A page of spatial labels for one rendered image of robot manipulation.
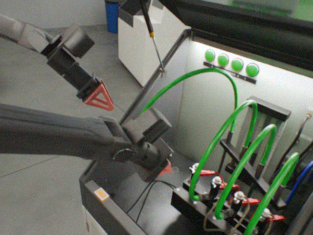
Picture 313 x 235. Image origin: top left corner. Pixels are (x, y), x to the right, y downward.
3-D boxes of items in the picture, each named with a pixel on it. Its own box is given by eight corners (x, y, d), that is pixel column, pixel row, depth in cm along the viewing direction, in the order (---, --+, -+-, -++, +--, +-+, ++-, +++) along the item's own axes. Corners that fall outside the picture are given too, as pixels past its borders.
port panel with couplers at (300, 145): (271, 171, 90) (305, 98, 73) (275, 167, 92) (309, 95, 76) (308, 192, 83) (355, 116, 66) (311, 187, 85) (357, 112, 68)
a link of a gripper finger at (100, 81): (119, 94, 74) (96, 73, 70) (121, 101, 68) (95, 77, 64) (103, 110, 75) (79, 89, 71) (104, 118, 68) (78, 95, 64)
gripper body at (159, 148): (175, 152, 58) (159, 141, 53) (147, 183, 59) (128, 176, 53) (161, 137, 63) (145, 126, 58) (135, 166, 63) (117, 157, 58)
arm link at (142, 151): (107, 140, 54) (115, 158, 50) (130, 119, 53) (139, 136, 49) (126, 151, 59) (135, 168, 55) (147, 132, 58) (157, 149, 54)
